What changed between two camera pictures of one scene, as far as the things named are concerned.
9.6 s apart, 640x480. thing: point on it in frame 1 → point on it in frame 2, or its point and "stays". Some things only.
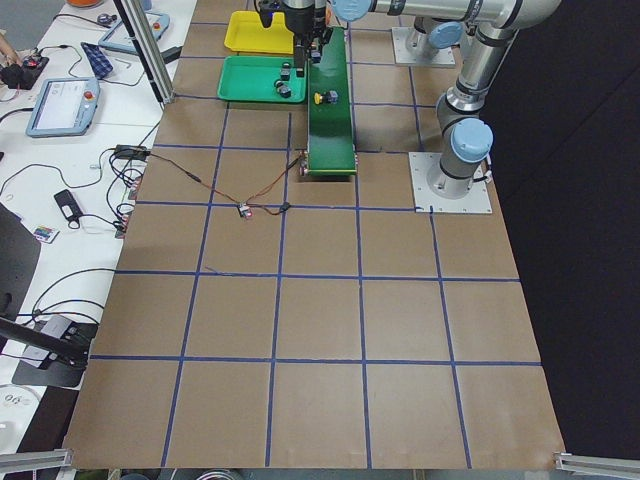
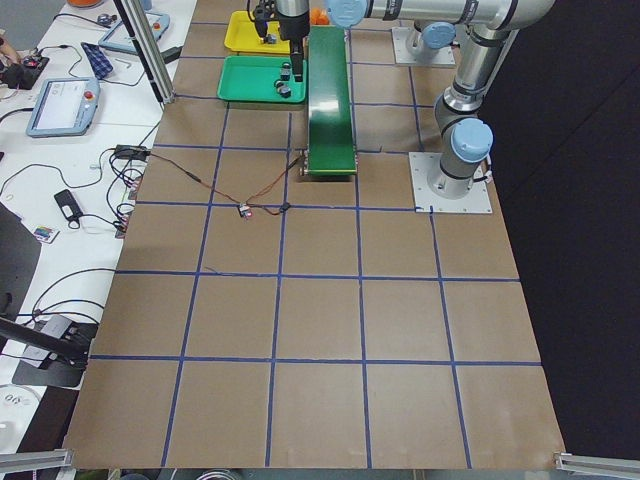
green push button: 285,71 stays
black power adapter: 133,152 stays
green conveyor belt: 330,143 stays
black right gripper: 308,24 → 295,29
